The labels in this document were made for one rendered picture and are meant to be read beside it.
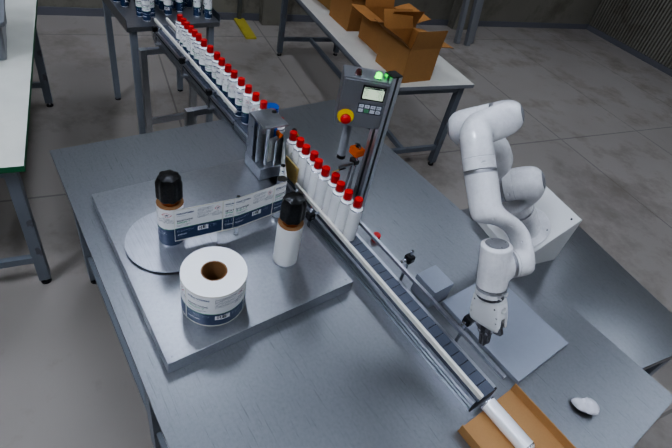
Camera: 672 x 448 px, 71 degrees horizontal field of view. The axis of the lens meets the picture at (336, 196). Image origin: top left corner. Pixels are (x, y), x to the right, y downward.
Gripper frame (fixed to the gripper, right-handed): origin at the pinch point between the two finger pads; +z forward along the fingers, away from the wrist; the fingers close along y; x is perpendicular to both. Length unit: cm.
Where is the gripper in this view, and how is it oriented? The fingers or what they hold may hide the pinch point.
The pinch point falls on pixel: (484, 337)
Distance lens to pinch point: 150.6
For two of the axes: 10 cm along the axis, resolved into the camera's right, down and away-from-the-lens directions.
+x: -8.1, 2.5, -5.3
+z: 0.2, 9.2, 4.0
